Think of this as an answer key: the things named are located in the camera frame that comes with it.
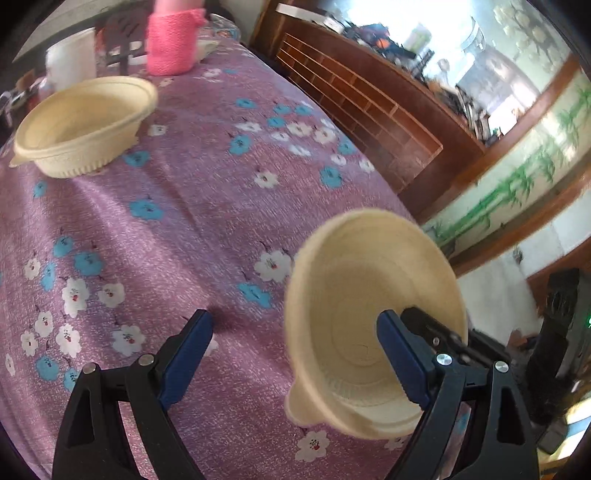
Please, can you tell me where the wooden sideboard cabinet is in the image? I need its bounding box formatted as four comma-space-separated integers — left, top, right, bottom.
249, 1, 485, 221

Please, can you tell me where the black phone stand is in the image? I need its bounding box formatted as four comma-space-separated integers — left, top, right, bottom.
103, 7, 148, 76

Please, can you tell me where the white tissue pack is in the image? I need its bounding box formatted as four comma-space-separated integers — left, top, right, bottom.
194, 39, 219, 63

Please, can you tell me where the white plastic jar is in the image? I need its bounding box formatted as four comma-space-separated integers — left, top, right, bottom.
45, 28, 97, 92

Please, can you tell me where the purple floral tablecloth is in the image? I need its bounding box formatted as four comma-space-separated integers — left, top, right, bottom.
1, 41, 410, 479

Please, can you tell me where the large beige plastic bowl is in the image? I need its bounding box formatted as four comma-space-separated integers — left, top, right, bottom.
9, 76, 158, 179

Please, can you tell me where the small beige plastic bowl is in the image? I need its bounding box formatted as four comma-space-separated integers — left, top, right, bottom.
284, 209, 468, 440

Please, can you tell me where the pink sleeved thermos bottle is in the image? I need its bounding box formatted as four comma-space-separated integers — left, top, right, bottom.
146, 0, 205, 76

